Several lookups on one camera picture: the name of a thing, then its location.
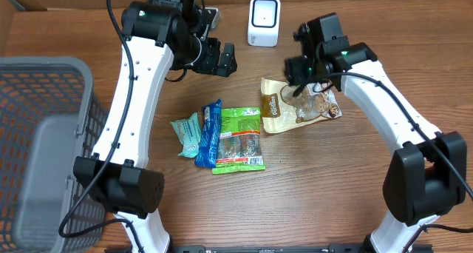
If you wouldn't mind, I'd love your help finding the beige cookie snack bag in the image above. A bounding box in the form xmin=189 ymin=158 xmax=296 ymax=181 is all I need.
xmin=261 ymin=78 xmax=342 ymax=134

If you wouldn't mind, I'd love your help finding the teal snack packet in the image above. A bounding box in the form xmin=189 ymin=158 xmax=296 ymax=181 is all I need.
xmin=171 ymin=112 xmax=202 ymax=158

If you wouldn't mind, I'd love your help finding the blue oreo cookie packet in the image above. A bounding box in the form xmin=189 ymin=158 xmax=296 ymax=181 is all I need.
xmin=194 ymin=99 xmax=222 ymax=168

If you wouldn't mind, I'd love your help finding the green snack packet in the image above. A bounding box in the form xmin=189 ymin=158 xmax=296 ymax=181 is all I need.
xmin=212 ymin=107 xmax=266 ymax=175

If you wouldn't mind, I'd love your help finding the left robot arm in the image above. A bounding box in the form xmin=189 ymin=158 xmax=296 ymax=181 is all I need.
xmin=73 ymin=0 xmax=237 ymax=252

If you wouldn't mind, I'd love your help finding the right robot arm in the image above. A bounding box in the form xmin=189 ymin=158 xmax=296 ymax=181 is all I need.
xmin=285 ymin=13 xmax=472 ymax=252

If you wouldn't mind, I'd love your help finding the white barcode scanner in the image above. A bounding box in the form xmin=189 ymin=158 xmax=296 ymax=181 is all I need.
xmin=248 ymin=0 xmax=281 ymax=47

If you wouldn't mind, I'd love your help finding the grey plastic shopping basket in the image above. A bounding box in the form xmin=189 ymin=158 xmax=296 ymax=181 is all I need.
xmin=1 ymin=57 xmax=108 ymax=252

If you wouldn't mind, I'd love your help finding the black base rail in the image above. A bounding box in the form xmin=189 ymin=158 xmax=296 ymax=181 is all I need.
xmin=174 ymin=243 xmax=361 ymax=253

